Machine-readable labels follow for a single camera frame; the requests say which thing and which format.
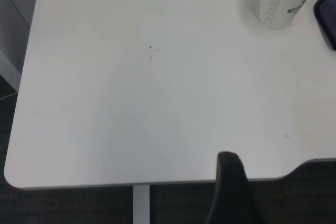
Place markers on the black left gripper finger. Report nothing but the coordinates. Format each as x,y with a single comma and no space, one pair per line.
231,192

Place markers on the white paper coffee cup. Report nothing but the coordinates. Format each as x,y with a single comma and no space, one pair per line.
281,3

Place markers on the purple cloth with black trim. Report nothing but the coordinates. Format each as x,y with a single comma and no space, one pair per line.
326,16

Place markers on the white metal table leg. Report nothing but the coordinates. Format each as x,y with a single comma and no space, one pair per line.
141,204

